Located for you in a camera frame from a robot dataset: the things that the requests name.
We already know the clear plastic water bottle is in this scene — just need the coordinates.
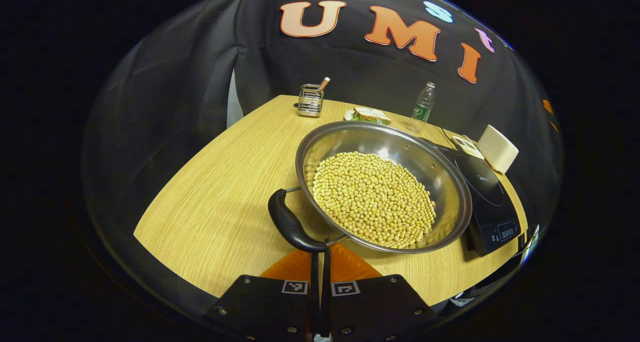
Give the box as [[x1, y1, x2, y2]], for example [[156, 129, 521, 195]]
[[406, 81, 436, 134]]

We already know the steel pot with black handle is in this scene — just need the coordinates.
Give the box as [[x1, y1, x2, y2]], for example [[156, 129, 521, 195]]
[[267, 121, 473, 255]]

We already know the black induction cooktop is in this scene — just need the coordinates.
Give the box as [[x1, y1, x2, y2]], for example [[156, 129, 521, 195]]
[[420, 137, 523, 258]]

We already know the metal wire utensil holder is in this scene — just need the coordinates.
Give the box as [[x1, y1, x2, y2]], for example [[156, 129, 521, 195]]
[[297, 84, 325, 118]]

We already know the white toaster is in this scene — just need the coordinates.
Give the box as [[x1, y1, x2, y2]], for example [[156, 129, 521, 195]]
[[476, 125, 519, 174]]

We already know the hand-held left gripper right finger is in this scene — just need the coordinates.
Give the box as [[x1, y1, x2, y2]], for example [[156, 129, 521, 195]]
[[320, 242, 441, 342]]

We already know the pile of yellow soybeans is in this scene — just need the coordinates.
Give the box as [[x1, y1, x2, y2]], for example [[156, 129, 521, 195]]
[[311, 151, 437, 249]]

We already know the black cable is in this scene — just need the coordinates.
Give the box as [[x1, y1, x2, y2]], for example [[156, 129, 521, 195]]
[[435, 126, 456, 150]]

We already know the white divided dish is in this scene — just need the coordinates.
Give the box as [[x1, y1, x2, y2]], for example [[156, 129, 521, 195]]
[[451, 135, 485, 160]]

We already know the sandwich with lettuce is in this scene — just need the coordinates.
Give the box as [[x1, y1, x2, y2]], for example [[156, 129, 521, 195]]
[[353, 107, 392, 125]]

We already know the black backdrop cloth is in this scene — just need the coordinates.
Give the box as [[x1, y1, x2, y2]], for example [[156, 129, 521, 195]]
[[82, 0, 566, 308]]

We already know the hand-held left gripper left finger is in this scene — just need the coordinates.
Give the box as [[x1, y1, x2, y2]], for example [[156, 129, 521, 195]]
[[202, 247, 321, 342]]

